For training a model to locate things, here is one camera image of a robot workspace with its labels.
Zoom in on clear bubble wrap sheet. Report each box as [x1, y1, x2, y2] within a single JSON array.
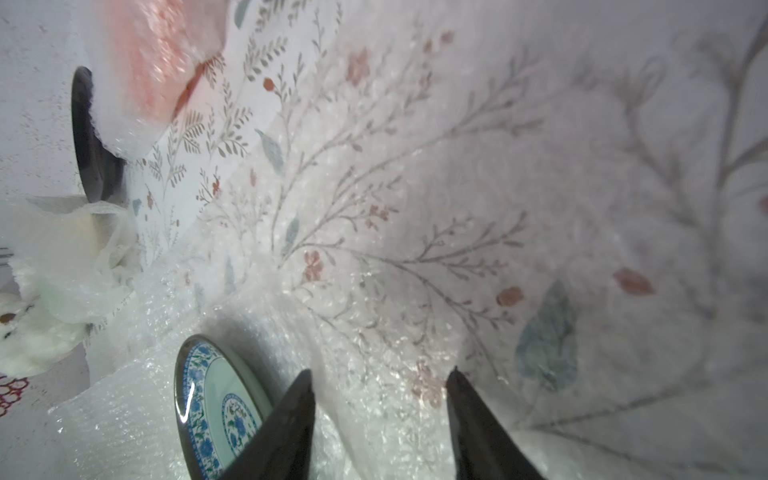
[[47, 227, 361, 480], [179, 0, 768, 480]]

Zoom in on dark grey plate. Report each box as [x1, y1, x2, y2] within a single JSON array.
[[70, 66, 125, 203]]

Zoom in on orange plate in bubble wrap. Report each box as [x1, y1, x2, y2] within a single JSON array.
[[75, 0, 229, 160]]

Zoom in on yellow plate in bubble wrap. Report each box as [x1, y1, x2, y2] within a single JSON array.
[[1, 196, 138, 324]]

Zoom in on white plush bunny pink dress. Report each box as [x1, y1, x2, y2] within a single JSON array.
[[1, 257, 88, 378]]

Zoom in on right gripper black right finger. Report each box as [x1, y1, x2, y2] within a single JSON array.
[[446, 369, 543, 480]]

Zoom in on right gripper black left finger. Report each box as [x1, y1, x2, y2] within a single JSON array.
[[221, 369, 316, 480]]

